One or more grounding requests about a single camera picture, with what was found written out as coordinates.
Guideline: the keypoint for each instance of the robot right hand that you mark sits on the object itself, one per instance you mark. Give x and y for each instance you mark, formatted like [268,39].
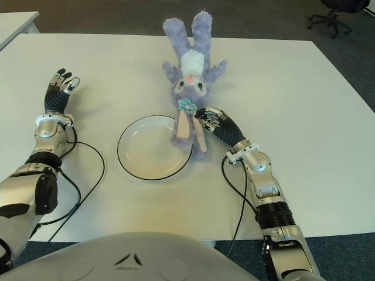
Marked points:
[227,130]

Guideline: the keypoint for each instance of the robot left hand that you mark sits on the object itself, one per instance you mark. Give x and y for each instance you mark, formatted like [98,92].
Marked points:
[55,99]

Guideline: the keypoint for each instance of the purple plush bunny doll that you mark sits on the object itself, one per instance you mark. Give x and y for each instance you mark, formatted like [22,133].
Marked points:
[190,61]

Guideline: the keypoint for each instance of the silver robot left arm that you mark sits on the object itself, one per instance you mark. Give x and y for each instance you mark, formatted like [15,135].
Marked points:
[44,134]

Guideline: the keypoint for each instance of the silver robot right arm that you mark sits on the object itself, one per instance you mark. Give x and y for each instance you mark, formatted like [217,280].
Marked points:
[263,175]

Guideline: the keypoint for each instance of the white plate black rim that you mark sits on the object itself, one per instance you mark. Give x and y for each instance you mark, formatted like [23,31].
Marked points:
[146,152]

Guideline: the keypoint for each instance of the white neighbouring desk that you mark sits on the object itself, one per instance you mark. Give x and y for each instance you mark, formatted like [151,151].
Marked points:
[14,26]

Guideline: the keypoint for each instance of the white table leg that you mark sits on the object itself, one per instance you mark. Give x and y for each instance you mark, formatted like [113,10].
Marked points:
[209,243]

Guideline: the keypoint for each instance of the black office chair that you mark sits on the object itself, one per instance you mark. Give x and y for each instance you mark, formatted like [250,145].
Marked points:
[337,20]

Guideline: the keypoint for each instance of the silver robot torso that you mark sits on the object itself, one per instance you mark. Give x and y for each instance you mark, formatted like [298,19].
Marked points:
[132,263]

